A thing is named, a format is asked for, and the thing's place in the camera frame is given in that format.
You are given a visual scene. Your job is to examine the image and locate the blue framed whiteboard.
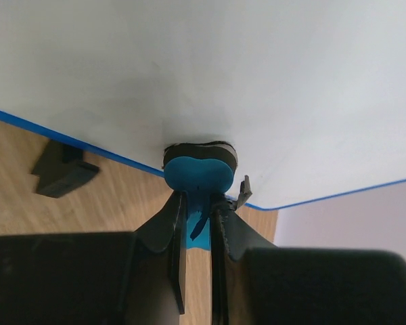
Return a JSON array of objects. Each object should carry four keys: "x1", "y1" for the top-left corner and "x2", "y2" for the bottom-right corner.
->
[{"x1": 0, "y1": 1, "x2": 406, "y2": 209}]

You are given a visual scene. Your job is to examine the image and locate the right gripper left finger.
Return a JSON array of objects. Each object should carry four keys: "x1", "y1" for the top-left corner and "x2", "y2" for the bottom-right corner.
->
[{"x1": 0, "y1": 192, "x2": 187, "y2": 324}]

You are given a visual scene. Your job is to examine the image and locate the blue board wire stand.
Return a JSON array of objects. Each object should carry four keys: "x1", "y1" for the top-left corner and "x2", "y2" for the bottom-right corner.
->
[{"x1": 31, "y1": 139, "x2": 100, "y2": 198}]

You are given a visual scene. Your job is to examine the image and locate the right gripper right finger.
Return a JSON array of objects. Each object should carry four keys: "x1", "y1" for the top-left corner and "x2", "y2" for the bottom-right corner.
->
[{"x1": 210, "y1": 194, "x2": 406, "y2": 324}]

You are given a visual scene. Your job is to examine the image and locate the blue whiteboard eraser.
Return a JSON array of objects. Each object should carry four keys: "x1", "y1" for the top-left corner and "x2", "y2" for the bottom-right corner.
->
[{"x1": 163, "y1": 141, "x2": 238, "y2": 251}]

